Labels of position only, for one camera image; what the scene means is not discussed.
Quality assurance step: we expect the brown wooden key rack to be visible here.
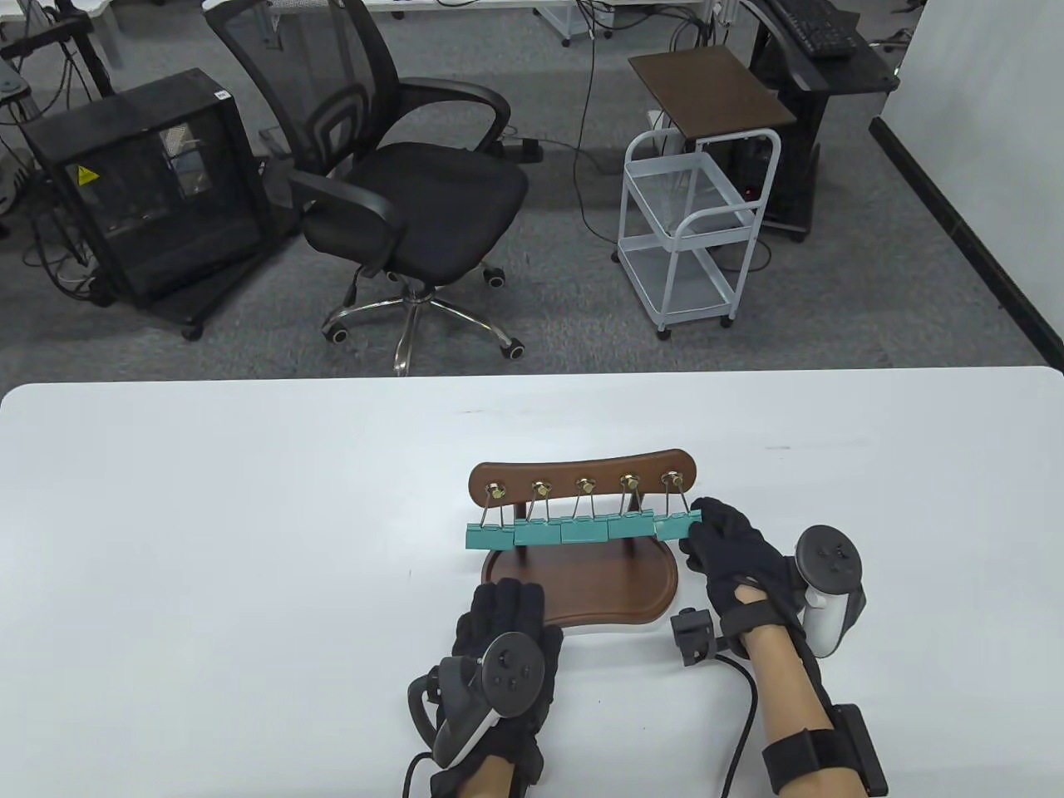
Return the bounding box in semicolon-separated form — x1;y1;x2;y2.
468;449;697;638

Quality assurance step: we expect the person's left hand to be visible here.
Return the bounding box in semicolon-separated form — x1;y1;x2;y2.
453;579;566;784

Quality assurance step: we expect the black mesh office chair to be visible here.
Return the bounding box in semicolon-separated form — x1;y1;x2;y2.
204;0;530;377

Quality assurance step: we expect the black computer tower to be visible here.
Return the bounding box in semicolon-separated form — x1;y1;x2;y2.
725;135;781;204

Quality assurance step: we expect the black forearm strap pack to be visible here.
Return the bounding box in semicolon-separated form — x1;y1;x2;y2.
761;703;890;798

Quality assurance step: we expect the white desk frame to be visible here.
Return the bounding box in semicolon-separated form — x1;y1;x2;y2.
532;0;620;48

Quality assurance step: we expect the person's right forearm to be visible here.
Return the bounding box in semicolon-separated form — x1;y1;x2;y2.
738;623;836;798

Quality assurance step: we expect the person's left forearm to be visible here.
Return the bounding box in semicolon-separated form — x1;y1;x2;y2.
461;752;518;798

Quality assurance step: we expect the black wheeled platform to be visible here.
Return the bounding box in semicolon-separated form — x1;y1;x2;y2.
87;237;302;342

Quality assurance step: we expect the black standing desk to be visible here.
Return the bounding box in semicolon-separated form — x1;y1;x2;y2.
738;0;901;244

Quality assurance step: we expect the black floor cable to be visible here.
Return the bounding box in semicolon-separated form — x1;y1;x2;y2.
574;33;623;246

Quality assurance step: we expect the black desk frame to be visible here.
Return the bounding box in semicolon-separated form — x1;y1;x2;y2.
0;0;117;101

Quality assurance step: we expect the black keyboard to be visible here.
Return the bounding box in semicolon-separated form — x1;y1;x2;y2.
763;0;857;59

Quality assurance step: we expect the person's right hand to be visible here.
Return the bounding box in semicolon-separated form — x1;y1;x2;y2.
680;497;805;643

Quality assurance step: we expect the black glass computer case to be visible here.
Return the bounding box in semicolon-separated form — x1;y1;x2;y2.
23;68;277;310

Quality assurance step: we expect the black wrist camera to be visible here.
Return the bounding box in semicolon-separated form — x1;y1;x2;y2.
670;608;722;667

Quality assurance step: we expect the floor cable bundle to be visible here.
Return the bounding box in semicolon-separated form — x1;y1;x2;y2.
17;187;105;304

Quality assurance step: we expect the black camera cable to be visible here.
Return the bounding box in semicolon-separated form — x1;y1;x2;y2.
715;653;761;798
404;750;440;798

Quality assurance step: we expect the teal binder clip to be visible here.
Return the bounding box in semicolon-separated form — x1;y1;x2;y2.
654;472;703;539
513;480;564;547
464;482;516;552
607;475;659;540
559;478;612;544

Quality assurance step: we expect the white cart with brown top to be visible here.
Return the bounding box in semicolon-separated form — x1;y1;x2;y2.
617;46;799;340

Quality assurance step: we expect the white table leg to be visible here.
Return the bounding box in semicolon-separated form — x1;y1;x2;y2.
81;0;126;71

